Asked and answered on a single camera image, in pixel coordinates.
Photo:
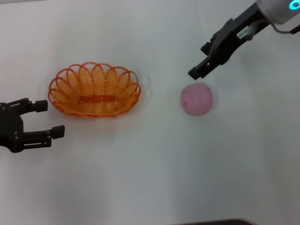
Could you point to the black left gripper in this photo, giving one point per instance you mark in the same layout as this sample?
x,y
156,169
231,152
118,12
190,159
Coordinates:
x,y
10,127

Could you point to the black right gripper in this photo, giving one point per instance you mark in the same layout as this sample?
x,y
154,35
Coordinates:
x,y
229,39

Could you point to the pink peach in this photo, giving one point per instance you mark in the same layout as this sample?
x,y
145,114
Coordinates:
x,y
197,99

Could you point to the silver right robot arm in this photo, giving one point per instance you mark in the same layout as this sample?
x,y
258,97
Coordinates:
x,y
276,10

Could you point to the dark curved panel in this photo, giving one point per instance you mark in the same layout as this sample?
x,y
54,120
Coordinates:
x,y
218,222

